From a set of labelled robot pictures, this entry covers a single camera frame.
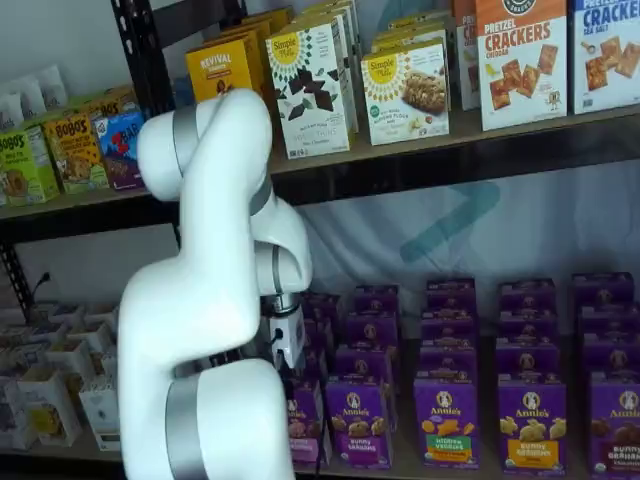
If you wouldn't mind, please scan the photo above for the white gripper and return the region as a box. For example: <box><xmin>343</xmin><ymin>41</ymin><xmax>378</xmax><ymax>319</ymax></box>
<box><xmin>269</xmin><ymin>312</ymin><xmax>307</xmax><ymax>384</ymax></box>

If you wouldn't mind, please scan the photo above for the purple Annie's box pink patch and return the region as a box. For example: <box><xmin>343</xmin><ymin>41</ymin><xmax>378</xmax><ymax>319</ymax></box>
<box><xmin>287</xmin><ymin>382</ymin><xmax>332</xmax><ymax>466</ymax></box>
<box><xmin>302</xmin><ymin>293</ymin><xmax>344</xmax><ymax>324</ymax></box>
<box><xmin>299</xmin><ymin>349</ymin><xmax>329</xmax><ymax>386</ymax></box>
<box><xmin>302</xmin><ymin>319</ymin><xmax>335</xmax><ymax>352</ymax></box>

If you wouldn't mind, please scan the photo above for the purple Annie's box violet patch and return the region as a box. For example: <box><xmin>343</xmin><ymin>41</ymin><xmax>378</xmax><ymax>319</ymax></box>
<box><xmin>324</xmin><ymin>379</ymin><xmax>395</xmax><ymax>471</ymax></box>
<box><xmin>352</xmin><ymin>284</ymin><xmax>400</xmax><ymax>317</ymax></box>
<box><xmin>343</xmin><ymin>313</ymin><xmax>400</xmax><ymax>347</ymax></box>
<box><xmin>333</xmin><ymin>343</ymin><xmax>396</xmax><ymax>384</ymax></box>

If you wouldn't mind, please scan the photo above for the purple Annie's box green patch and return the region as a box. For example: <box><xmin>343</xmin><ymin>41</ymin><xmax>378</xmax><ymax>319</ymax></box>
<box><xmin>425</xmin><ymin>278</ymin><xmax>476</xmax><ymax>314</ymax></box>
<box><xmin>413</xmin><ymin>377</ymin><xmax>481</xmax><ymax>471</ymax></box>
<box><xmin>421</xmin><ymin>310</ymin><xmax>479</xmax><ymax>347</ymax></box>
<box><xmin>418</xmin><ymin>344</ymin><xmax>480</xmax><ymax>381</ymax></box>

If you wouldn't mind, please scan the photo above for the Simple Mills sweet thins box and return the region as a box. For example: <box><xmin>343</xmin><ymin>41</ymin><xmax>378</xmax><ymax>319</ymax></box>
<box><xmin>264</xmin><ymin>22</ymin><xmax>351</xmax><ymax>161</ymax></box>
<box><xmin>309</xmin><ymin>0</ymin><xmax>360</xmax><ymax>16</ymax></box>
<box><xmin>292</xmin><ymin>5</ymin><xmax>360</xmax><ymax>135</ymax></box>

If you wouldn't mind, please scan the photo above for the purple Annie's box yellow patch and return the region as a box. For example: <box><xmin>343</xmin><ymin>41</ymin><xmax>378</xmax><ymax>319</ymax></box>
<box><xmin>497</xmin><ymin>379</ymin><xmax>569</xmax><ymax>474</ymax></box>
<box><xmin>494</xmin><ymin>339</ymin><xmax>564</xmax><ymax>384</ymax></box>
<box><xmin>498</xmin><ymin>278</ymin><xmax>556</xmax><ymax>312</ymax></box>
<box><xmin>499</xmin><ymin>309</ymin><xmax>560</xmax><ymax>342</ymax></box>

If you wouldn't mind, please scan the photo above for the black metal shelf rack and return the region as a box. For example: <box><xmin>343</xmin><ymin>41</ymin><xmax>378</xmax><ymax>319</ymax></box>
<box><xmin>0</xmin><ymin>0</ymin><xmax>181</xmax><ymax>469</ymax></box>
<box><xmin>269</xmin><ymin>102</ymin><xmax>640</xmax><ymax>480</ymax></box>

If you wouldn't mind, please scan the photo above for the Simple Mills bars box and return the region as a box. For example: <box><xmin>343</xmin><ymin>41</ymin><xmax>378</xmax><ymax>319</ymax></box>
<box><xmin>359</xmin><ymin>42</ymin><xmax>451</xmax><ymax>147</ymax></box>
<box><xmin>372</xmin><ymin>27</ymin><xmax>449</xmax><ymax>51</ymax></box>
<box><xmin>387</xmin><ymin>12</ymin><xmax>451</xmax><ymax>32</ymax></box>

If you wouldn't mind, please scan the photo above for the yellow Bobo's box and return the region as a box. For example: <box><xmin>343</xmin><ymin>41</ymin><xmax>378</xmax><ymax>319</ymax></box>
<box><xmin>42</xmin><ymin>112</ymin><xmax>110</xmax><ymax>196</ymax></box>
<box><xmin>74</xmin><ymin>87</ymin><xmax>137</xmax><ymax>121</ymax></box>

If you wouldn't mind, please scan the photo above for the orange Revival box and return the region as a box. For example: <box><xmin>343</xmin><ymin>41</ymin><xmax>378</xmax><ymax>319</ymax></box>
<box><xmin>184</xmin><ymin>37</ymin><xmax>267</xmax><ymax>104</ymax></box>
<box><xmin>239</xmin><ymin>7</ymin><xmax>295</xmax><ymax>31</ymax></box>
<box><xmin>219</xmin><ymin>22</ymin><xmax>274</xmax><ymax>49</ymax></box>

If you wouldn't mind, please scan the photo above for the purple Annie's box brown patch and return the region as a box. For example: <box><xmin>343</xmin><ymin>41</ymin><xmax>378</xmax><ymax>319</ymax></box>
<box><xmin>572</xmin><ymin>272</ymin><xmax>635</xmax><ymax>307</ymax></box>
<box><xmin>577</xmin><ymin>304</ymin><xmax>640</xmax><ymax>337</ymax></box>
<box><xmin>587</xmin><ymin>372</ymin><xmax>640</xmax><ymax>476</ymax></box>
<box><xmin>582</xmin><ymin>334</ymin><xmax>640</xmax><ymax>375</ymax></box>

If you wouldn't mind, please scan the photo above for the green Bobo's box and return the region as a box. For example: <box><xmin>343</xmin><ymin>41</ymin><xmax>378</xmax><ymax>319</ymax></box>
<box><xmin>0</xmin><ymin>124</ymin><xmax>60</xmax><ymax>207</ymax></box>

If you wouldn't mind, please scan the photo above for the orange pretzel crackers box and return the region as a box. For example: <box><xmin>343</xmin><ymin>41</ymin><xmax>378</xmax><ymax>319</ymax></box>
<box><xmin>474</xmin><ymin>0</ymin><xmax>570</xmax><ymax>133</ymax></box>
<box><xmin>452</xmin><ymin>0</ymin><xmax>482</xmax><ymax>112</ymax></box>

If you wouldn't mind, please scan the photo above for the blue pretzel crackers box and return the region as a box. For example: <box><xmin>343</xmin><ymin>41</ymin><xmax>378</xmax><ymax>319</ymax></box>
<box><xmin>569</xmin><ymin>0</ymin><xmax>640</xmax><ymax>116</ymax></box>

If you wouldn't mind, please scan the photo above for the white printed carton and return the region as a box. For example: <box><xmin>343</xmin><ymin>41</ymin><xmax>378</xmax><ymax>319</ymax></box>
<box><xmin>44</xmin><ymin>302</ymin><xmax>86</xmax><ymax>325</ymax></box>
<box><xmin>43</xmin><ymin>338</ymin><xmax>94</xmax><ymax>381</ymax></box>
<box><xmin>77</xmin><ymin>377</ymin><xmax>122</xmax><ymax>451</ymax></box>
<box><xmin>63</xmin><ymin>318</ymin><xmax>115</xmax><ymax>351</ymax></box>
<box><xmin>0</xmin><ymin>322</ymin><xmax>66</xmax><ymax>349</ymax></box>
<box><xmin>92</xmin><ymin>347</ymin><xmax>121</xmax><ymax>381</ymax></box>
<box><xmin>0</xmin><ymin>377</ymin><xmax>32</xmax><ymax>451</ymax></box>
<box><xmin>0</xmin><ymin>344</ymin><xmax>49</xmax><ymax>381</ymax></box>
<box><xmin>83</xmin><ymin>302</ymin><xmax>121</xmax><ymax>326</ymax></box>
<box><xmin>17</xmin><ymin>367</ymin><xmax>82</xmax><ymax>447</ymax></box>

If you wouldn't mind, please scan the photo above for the blue tape strip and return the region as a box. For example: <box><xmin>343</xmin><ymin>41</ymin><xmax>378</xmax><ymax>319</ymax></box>
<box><xmin>399</xmin><ymin>180</ymin><xmax>503</xmax><ymax>265</ymax></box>

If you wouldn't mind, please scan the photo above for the white backdrop cloth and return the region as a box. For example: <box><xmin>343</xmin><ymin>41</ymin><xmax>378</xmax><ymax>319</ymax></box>
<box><xmin>294</xmin><ymin>159</ymin><xmax>640</xmax><ymax>346</ymax></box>

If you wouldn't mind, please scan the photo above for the white printed pouch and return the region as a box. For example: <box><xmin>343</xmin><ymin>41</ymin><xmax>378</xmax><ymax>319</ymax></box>
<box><xmin>0</xmin><ymin>94</ymin><xmax>25</xmax><ymax>132</ymax></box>
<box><xmin>35</xmin><ymin>64</ymin><xmax>69</xmax><ymax>109</ymax></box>
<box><xmin>8</xmin><ymin>77</ymin><xmax>47</xmax><ymax>124</ymax></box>

